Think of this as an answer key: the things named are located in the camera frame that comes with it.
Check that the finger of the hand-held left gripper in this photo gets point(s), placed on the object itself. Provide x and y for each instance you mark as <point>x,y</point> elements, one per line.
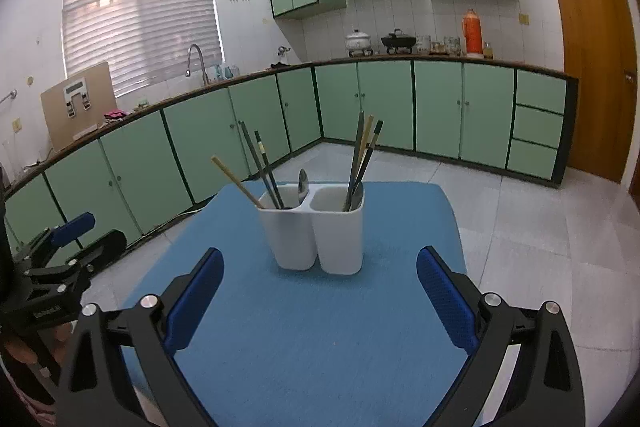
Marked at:
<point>107,249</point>
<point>75,227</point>

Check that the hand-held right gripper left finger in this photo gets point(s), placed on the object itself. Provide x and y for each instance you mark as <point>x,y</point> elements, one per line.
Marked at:
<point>195,302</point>

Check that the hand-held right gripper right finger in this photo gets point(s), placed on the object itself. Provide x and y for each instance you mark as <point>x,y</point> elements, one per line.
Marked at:
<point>445,302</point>

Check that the white two-compartment utensil holder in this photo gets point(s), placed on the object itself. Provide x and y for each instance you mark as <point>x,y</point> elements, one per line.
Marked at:
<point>340,242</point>

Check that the wooden chopstick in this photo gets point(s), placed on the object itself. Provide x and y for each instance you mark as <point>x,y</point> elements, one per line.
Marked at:
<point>235,181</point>
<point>368,129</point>

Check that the silver spoon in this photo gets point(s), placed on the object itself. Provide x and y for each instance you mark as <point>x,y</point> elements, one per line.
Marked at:
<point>358,198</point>
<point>302,187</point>

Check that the grey chopstick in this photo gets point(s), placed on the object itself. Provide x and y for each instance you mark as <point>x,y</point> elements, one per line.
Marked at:
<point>359,132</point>
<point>255,157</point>

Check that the black chopstick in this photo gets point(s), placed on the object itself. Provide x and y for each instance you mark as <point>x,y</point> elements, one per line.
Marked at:
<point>376,134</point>
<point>265,159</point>

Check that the person's left hand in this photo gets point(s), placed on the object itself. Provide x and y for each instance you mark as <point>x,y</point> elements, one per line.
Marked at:
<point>15,353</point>

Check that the cardboard board with scale picture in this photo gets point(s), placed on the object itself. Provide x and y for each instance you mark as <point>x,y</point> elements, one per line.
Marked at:
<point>60,122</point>

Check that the blue tablecloth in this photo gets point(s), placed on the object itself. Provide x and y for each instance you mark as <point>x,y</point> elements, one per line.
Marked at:
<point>310,332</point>

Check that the pink red cloth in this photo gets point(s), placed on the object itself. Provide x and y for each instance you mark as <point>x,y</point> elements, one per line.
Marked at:
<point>115,114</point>

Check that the green cabinet drawer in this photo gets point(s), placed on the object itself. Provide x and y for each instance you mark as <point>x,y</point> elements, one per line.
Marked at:
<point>532,159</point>
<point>540,89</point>
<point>536,127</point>

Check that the green base kitchen cabinets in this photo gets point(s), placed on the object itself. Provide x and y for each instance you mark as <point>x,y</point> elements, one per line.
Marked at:
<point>440,102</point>

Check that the small clear glass jars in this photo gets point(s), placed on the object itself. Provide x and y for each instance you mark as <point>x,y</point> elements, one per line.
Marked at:
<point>225,72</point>

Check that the metal kitchen faucet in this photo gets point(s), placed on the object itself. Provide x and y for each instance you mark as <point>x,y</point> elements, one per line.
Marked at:
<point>197,48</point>

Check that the white window blinds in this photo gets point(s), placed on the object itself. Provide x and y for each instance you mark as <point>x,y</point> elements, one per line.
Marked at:
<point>145,17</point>

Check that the small glass jar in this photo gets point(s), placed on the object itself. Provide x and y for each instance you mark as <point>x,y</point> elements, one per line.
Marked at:
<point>487,51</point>

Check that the small glass cups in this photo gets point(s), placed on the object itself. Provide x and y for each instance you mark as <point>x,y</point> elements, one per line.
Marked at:
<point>436,47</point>

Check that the patterned bowl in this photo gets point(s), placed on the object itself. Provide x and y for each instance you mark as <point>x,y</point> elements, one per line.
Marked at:
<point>451,46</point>

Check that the stack of bowls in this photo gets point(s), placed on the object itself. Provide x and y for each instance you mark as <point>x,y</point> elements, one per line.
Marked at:
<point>423,44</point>

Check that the small silver kettle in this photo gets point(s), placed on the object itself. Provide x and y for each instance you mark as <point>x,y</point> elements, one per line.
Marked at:
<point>282,53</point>

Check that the black cooking pot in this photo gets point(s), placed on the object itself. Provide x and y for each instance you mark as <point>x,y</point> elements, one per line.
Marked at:
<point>398,41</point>

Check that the orange thermos flask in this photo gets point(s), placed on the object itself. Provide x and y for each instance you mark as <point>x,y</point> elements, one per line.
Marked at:
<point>471,34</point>

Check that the white cooking pot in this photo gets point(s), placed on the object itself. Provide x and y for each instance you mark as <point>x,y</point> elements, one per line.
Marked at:
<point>359,42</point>

